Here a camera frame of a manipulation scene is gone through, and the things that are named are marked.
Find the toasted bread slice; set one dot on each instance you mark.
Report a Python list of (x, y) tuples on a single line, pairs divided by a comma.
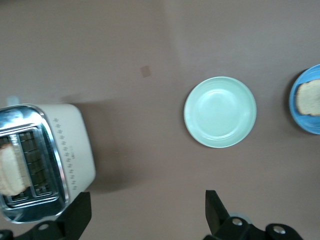
[(12, 170), (310, 97)]

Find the cream and chrome toaster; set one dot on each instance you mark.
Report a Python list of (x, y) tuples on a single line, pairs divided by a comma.
[(75, 140)]

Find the blue plate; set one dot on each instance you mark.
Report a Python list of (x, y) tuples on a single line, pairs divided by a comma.
[(307, 125)]

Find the brown tape patch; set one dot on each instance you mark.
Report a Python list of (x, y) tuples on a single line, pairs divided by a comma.
[(145, 71)]

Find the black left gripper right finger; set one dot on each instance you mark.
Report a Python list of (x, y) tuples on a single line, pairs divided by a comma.
[(217, 220)]

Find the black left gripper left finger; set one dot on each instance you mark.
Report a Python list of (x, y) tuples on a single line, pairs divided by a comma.
[(72, 222)]

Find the mint green plate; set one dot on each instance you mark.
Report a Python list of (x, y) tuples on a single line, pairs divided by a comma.
[(220, 112)]

